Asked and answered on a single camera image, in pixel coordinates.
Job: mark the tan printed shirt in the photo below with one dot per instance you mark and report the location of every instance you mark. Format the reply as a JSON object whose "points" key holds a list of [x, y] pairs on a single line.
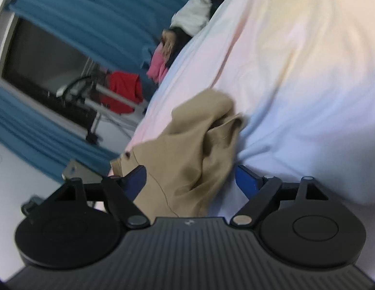
{"points": [[187, 163]]}

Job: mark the black chair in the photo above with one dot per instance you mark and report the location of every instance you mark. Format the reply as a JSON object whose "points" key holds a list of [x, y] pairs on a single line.
{"points": [[72, 170]]}

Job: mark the dark framed window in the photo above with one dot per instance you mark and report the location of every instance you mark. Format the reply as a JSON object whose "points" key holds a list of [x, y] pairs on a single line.
{"points": [[33, 57]]}

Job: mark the silver garment steamer stand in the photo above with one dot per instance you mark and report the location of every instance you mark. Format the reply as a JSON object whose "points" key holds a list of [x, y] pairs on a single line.
{"points": [[84, 89]]}

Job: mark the red garment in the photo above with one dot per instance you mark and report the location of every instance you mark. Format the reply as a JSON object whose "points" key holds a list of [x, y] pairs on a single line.
{"points": [[124, 87]]}

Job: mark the black garment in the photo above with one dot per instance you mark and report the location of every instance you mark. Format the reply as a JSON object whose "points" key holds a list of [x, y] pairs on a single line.
{"points": [[181, 40]]}

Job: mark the pastel tie-dye duvet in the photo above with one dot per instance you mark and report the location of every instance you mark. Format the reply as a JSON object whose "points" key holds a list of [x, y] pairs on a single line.
{"points": [[296, 66]]}

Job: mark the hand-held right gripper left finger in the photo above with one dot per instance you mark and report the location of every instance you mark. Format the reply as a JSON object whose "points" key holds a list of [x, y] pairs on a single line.
{"points": [[136, 181]]}

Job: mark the white garment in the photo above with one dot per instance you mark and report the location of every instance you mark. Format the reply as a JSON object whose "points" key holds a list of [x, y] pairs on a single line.
{"points": [[193, 15]]}

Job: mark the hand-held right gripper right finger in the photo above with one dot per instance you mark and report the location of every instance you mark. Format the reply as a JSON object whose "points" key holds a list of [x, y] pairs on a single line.
{"points": [[246, 181]]}

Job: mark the blue curtain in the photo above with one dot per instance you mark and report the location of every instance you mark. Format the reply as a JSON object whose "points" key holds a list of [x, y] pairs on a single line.
{"points": [[99, 12], [30, 127]]}

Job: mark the pink cloth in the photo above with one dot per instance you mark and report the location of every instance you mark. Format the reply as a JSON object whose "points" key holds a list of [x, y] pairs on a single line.
{"points": [[157, 66]]}

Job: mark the brown crumpled cloth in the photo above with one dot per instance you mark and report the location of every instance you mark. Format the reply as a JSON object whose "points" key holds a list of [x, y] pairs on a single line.
{"points": [[168, 43]]}

